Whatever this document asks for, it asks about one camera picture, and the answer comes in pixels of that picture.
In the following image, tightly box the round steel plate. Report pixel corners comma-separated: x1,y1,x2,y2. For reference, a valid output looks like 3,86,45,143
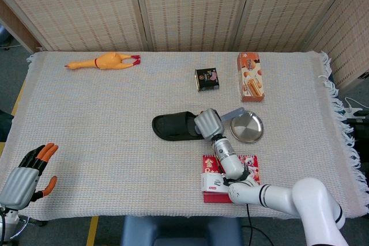
229,111,264,145

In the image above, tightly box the red desk calendar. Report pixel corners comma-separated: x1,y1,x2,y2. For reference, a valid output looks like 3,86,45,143
202,154,263,204

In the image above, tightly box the white woven tablecloth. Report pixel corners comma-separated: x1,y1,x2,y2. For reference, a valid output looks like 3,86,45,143
0,50,369,221

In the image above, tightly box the white stapler box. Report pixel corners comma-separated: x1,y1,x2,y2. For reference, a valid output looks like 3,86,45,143
200,172,231,194

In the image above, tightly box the black slipper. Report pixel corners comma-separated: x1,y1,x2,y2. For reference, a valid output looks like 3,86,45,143
152,111,213,142

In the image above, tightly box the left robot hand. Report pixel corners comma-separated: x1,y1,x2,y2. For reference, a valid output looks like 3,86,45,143
0,142,59,211

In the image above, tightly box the small black box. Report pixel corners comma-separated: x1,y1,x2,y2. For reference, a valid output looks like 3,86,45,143
194,67,221,93

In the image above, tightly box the black floor cable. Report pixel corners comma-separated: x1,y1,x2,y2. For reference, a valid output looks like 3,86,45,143
241,204,274,246

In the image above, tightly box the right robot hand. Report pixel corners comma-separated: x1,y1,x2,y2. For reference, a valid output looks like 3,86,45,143
194,108,225,141

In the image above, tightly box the woven bamboo screen panel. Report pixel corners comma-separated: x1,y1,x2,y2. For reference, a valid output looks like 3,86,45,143
132,0,256,52
0,0,145,52
233,0,361,52
305,0,369,89

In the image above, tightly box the orange biscuit box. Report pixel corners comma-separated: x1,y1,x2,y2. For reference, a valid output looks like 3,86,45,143
236,52,265,103

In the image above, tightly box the blue chair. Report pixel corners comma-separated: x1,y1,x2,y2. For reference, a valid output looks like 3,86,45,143
121,215,243,246

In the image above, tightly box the white power strip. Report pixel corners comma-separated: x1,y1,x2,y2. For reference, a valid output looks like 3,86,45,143
344,97,369,119

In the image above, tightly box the yellow rubber chicken toy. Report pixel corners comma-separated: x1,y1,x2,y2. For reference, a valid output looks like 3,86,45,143
64,52,142,71

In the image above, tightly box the dark chair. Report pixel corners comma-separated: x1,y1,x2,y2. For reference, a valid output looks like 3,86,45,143
0,109,15,143

